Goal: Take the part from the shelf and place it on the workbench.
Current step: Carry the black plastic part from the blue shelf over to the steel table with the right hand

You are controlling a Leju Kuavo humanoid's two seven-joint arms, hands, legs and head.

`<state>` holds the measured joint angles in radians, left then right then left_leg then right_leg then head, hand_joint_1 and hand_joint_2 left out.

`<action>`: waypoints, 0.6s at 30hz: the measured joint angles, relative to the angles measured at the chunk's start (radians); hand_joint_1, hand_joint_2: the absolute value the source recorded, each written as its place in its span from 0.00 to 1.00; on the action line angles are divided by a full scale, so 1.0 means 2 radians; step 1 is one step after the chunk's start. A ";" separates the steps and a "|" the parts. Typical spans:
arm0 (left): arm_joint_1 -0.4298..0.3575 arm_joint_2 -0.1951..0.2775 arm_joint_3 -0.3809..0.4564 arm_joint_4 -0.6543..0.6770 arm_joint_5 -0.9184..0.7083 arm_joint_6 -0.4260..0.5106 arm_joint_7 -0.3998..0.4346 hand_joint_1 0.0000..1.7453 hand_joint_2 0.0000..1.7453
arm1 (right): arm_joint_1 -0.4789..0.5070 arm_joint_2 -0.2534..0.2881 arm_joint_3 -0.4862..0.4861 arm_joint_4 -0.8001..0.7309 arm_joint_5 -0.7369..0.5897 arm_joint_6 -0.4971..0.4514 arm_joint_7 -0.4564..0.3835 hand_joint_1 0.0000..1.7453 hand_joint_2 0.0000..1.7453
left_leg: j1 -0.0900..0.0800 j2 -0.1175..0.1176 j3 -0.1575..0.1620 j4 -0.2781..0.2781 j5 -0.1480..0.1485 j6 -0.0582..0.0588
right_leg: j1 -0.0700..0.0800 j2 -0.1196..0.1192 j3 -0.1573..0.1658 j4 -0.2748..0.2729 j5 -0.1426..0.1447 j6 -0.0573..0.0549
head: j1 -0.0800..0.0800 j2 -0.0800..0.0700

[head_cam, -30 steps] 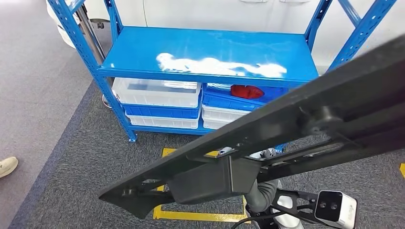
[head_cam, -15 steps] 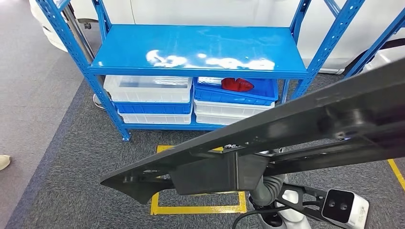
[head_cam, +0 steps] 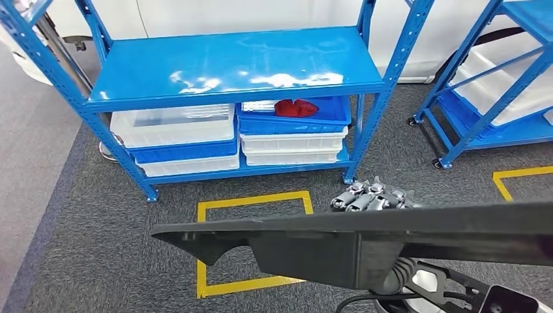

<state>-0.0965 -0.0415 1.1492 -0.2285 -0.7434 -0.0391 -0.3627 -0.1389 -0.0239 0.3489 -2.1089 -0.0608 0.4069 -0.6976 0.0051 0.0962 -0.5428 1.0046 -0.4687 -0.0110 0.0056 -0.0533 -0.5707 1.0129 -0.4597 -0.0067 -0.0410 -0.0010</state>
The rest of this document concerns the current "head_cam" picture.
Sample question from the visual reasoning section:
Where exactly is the blue wheeled shelf rack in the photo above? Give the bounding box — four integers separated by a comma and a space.
408, 0, 553, 170

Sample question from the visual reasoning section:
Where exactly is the blue steel shelf rack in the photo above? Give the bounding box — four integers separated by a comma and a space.
0, 0, 435, 203

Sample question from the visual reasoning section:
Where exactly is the translucent white plastic bin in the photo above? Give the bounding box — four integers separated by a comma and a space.
110, 103, 236, 149

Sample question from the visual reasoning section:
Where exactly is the blue plastic bin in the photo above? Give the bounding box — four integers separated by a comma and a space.
127, 137, 241, 165
236, 95, 352, 136

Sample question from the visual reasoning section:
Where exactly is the white ribbed part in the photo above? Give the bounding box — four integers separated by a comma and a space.
241, 100, 278, 113

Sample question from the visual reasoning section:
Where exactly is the white car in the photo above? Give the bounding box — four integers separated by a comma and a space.
0, 0, 526, 85

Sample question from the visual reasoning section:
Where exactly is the dark metal pole stand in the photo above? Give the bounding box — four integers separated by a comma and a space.
37, 12, 119, 164

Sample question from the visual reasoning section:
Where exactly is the red plastic part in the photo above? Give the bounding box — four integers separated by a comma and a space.
275, 98, 320, 118

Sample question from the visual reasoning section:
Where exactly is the long black plastic part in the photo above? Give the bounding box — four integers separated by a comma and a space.
151, 199, 553, 291

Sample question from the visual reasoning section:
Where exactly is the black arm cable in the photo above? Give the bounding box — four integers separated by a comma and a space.
335, 291, 476, 313

